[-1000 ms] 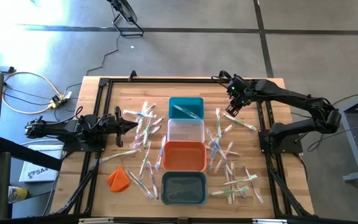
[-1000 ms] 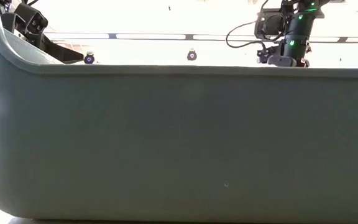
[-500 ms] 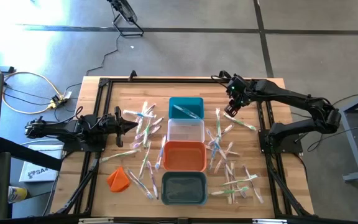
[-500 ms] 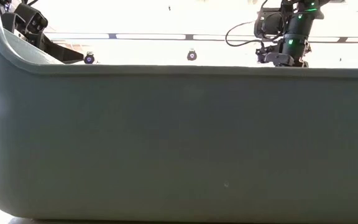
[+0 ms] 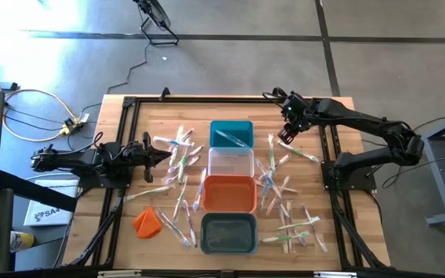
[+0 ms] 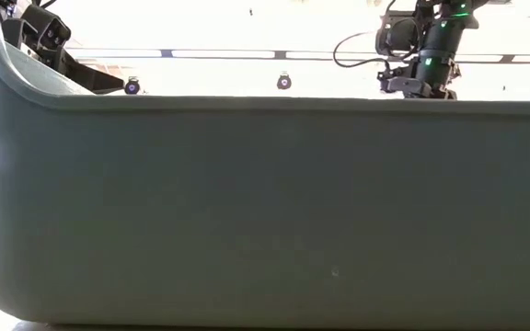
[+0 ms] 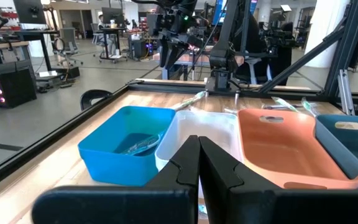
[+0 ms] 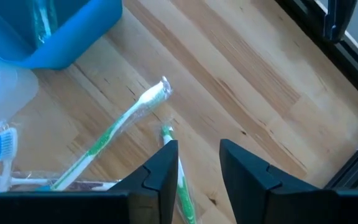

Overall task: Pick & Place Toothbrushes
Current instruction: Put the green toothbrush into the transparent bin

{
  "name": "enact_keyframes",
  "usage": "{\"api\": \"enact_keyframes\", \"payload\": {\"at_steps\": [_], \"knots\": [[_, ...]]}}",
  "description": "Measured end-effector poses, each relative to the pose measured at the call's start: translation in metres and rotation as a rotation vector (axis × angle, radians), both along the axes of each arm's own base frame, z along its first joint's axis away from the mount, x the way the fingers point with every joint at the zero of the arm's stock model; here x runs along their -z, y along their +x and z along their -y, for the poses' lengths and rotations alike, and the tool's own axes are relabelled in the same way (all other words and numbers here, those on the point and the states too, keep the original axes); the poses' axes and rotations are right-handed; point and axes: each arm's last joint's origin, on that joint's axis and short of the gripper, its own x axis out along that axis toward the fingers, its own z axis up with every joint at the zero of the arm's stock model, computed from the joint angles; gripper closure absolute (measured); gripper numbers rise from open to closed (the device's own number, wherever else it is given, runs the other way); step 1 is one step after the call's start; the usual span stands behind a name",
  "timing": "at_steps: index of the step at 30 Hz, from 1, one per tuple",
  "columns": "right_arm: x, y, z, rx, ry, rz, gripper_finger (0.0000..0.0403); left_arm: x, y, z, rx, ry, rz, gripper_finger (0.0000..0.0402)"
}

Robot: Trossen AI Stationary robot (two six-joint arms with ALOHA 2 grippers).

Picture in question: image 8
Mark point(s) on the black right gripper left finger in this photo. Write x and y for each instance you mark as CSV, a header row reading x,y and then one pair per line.
x,y
148,202

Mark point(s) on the green toothbrush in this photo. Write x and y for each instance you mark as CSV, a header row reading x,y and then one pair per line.
x,y
102,143
186,199

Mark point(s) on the blue plastic bin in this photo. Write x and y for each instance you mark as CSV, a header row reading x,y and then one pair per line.
x,y
73,46

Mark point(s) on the dark striped toothbrush in wrapper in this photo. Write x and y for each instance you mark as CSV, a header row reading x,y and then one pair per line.
x,y
36,181

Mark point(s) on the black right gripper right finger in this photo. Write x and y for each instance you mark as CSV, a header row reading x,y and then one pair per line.
x,y
259,199

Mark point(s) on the clear plastic bin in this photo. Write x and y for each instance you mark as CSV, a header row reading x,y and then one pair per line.
x,y
8,93

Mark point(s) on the blue toothbrush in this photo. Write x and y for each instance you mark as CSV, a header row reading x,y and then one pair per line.
x,y
43,21
5,146

